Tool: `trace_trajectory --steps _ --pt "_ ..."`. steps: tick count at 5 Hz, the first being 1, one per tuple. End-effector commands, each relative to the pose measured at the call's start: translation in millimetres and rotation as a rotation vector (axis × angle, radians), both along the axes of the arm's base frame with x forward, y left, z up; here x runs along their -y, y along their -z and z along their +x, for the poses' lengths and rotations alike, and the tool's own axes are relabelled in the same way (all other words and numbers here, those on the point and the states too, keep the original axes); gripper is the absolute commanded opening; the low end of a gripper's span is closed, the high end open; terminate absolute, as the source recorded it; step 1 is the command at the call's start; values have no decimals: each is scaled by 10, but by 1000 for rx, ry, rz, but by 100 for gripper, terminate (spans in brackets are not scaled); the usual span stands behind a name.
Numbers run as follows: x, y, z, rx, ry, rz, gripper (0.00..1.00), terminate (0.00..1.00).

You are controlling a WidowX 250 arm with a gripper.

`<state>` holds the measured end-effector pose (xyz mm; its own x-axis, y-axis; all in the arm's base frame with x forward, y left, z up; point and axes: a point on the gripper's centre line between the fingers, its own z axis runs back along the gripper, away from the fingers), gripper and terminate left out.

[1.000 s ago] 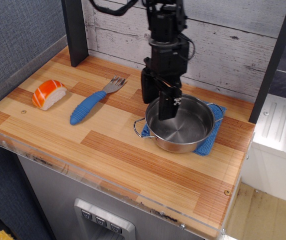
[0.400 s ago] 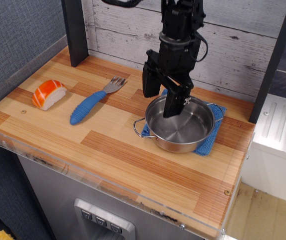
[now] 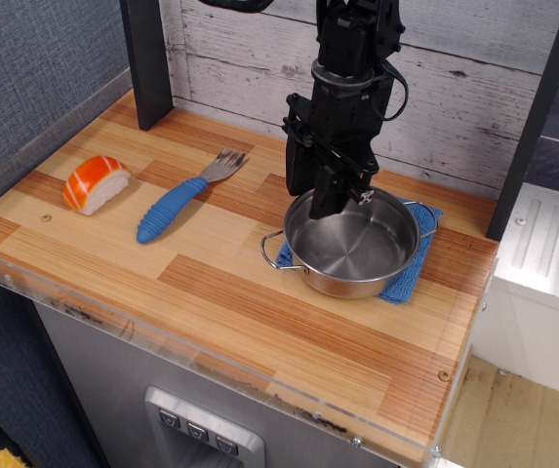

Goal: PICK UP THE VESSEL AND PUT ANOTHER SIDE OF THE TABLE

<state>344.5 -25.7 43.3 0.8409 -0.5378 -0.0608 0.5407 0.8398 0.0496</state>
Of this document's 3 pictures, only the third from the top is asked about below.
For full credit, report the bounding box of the stainless steel pot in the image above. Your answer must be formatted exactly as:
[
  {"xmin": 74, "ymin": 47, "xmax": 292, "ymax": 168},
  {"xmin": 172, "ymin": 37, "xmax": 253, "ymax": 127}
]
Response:
[{"xmin": 260, "ymin": 184, "xmax": 441, "ymax": 299}]

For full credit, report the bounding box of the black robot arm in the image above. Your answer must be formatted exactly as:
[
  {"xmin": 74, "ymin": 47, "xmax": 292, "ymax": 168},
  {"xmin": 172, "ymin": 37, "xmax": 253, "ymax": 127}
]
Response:
[{"xmin": 283, "ymin": 1, "xmax": 406, "ymax": 219}]

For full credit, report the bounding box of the black left frame post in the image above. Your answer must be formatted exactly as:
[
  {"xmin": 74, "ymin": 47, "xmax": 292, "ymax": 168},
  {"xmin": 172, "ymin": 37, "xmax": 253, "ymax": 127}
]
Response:
[{"xmin": 120, "ymin": 0, "xmax": 173, "ymax": 131}]

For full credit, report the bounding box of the silver dispenser button panel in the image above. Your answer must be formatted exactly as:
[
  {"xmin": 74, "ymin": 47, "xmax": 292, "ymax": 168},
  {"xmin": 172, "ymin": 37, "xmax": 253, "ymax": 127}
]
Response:
[{"xmin": 144, "ymin": 386, "xmax": 266, "ymax": 467}]

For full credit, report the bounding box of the salmon sushi toy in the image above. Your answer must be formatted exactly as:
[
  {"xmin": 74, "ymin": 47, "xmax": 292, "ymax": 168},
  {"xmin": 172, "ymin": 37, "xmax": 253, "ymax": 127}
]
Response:
[{"xmin": 62, "ymin": 155, "xmax": 131, "ymax": 215}]

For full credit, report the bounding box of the black right frame post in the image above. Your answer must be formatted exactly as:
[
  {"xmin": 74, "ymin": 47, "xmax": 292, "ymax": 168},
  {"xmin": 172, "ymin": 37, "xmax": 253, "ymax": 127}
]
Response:
[{"xmin": 486, "ymin": 27, "xmax": 559, "ymax": 241}]

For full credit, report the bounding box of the blue cloth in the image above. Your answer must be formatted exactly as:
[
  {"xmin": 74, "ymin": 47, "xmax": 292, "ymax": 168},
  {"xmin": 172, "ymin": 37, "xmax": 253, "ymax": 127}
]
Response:
[{"xmin": 275, "ymin": 197, "xmax": 444, "ymax": 306}]

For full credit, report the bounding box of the white toy sink unit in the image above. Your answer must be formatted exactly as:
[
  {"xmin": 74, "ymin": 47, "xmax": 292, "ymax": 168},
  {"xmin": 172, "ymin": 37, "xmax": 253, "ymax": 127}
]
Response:
[{"xmin": 472, "ymin": 184, "xmax": 559, "ymax": 391}]

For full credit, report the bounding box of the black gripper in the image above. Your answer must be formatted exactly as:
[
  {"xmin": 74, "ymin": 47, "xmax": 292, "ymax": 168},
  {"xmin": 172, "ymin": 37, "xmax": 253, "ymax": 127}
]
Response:
[{"xmin": 283, "ymin": 72, "xmax": 394, "ymax": 219}]

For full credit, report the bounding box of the blue handled metal fork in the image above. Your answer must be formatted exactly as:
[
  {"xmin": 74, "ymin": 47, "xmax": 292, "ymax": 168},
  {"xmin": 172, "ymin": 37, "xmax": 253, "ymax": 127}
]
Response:
[{"xmin": 137, "ymin": 147, "xmax": 246, "ymax": 244}]

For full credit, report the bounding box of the grey toy fridge cabinet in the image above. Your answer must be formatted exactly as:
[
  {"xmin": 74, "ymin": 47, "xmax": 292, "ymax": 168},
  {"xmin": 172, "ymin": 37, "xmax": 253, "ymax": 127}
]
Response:
[{"xmin": 35, "ymin": 303, "xmax": 391, "ymax": 467}]

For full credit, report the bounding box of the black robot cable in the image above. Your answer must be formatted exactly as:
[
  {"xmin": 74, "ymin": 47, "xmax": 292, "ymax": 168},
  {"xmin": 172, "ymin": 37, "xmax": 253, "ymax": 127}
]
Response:
[{"xmin": 198, "ymin": 0, "xmax": 280, "ymax": 15}]

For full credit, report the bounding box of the yellow toy object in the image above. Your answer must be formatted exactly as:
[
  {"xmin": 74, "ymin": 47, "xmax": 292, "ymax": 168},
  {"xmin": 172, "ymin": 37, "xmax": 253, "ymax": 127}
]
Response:
[{"xmin": 0, "ymin": 449, "xmax": 27, "ymax": 468}]

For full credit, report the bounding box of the black frame post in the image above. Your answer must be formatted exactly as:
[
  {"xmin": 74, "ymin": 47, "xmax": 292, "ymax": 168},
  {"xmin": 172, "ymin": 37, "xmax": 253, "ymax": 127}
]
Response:
[
  {"xmin": 120, "ymin": 0, "xmax": 173, "ymax": 131},
  {"xmin": 486, "ymin": 27, "xmax": 559, "ymax": 241}
]

